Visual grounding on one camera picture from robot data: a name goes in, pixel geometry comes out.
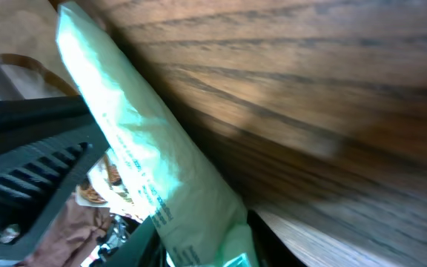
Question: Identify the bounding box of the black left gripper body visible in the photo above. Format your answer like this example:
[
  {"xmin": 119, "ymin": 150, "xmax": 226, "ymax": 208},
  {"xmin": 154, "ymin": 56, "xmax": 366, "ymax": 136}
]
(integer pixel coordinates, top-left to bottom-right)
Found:
[{"xmin": 0, "ymin": 96, "xmax": 95, "ymax": 155}]

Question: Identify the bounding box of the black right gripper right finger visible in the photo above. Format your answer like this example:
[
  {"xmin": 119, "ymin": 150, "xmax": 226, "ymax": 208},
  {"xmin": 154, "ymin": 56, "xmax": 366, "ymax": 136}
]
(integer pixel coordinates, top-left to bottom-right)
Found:
[{"xmin": 247, "ymin": 210, "xmax": 306, "ymax": 267}]

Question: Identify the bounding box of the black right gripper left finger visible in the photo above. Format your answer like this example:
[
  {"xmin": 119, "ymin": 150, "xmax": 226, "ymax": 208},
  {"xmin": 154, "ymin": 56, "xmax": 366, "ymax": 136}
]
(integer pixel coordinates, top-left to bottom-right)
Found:
[{"xmin": 103, "ymin": 217, "xmax": 162, "ymax": 267}]

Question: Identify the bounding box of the teal white pack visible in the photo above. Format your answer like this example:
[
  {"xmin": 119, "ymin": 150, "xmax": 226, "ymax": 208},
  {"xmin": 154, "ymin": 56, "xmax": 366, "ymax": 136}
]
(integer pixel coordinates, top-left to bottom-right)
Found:
[{"xmin": 56, "ymin": 1, "xmax": 258, "ymax": 266}]

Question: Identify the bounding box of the brown mushroom packet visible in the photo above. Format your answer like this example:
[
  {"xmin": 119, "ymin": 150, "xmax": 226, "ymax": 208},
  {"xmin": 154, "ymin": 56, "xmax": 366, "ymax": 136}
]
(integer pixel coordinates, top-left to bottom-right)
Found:
[{"xmin": 0, "ymin": 0, "xmax": 151, "ymax": 267}]

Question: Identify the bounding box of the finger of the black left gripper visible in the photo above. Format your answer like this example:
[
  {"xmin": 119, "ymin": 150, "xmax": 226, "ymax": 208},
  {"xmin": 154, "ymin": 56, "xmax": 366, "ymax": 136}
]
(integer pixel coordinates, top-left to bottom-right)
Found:
[{"xmin": 0, "ymin": 125, "xmax": 109, "ymax": 262}]

